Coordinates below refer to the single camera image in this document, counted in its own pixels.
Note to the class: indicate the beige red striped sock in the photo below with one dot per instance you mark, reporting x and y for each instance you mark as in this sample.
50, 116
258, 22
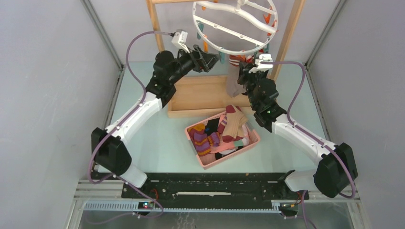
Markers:
230, 127

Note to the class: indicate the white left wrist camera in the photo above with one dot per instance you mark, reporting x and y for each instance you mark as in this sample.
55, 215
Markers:
179, 40

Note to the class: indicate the purple striped sock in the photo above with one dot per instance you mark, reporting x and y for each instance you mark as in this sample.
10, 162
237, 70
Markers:
201, 140

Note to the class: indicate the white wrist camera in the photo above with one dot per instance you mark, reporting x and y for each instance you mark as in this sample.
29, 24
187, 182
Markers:
179, 40
262, 61

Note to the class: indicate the wooden hanger stand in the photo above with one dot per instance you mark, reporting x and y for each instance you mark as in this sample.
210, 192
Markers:
199, 96

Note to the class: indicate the pink mint sock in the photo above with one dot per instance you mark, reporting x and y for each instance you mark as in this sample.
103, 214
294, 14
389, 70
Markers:
227, 148

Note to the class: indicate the pink plastic basket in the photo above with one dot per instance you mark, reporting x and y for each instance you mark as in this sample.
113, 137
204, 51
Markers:
211, 125

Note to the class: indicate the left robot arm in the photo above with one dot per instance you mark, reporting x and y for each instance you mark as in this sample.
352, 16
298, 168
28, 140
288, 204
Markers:
109, 144

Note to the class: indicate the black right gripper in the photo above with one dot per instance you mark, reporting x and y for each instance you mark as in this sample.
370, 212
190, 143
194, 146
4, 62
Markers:
244, 74

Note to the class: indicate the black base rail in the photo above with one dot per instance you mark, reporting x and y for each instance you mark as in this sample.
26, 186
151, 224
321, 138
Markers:
219, 191

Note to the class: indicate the teal left clothespin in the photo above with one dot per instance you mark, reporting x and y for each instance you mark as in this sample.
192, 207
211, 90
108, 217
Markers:
222, 55

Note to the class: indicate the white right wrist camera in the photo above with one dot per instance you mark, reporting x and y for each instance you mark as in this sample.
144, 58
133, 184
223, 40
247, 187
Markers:
262, 61

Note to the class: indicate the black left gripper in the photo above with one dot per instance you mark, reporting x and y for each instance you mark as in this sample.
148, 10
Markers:
205, 62

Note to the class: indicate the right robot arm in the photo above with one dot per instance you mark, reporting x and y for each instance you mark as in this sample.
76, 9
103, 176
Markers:
336, 169

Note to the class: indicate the grey sock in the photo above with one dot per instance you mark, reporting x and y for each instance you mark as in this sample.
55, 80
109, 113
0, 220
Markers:
232, 87

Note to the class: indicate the orange clothespin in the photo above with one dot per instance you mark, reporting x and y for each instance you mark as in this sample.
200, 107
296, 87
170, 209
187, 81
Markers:
205, 44

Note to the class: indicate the white round clip hanger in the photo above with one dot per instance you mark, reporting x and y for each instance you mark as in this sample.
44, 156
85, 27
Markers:
239, 26

